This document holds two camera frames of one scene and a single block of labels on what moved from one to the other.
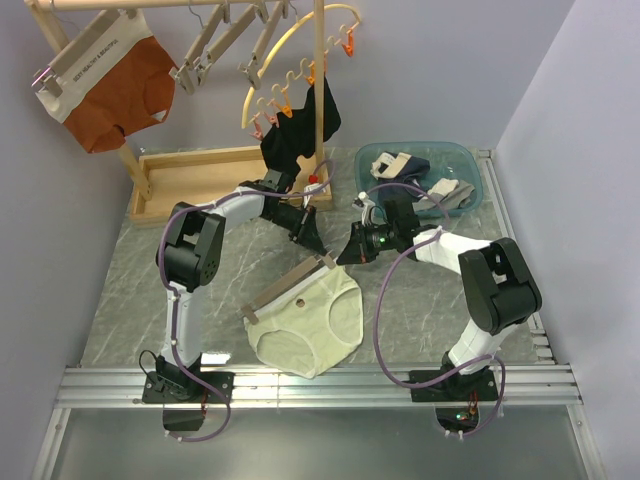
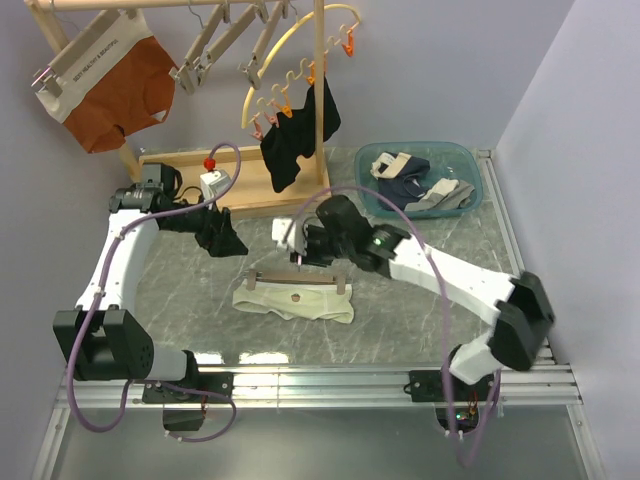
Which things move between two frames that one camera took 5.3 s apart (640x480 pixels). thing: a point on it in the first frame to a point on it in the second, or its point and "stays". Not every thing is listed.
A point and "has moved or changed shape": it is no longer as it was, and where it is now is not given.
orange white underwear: x=124 y=82 stays
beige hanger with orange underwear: x=50 y=79 stays
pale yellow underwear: x=315 y=324 has moved or changed shape
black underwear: x=293 y=135 stays
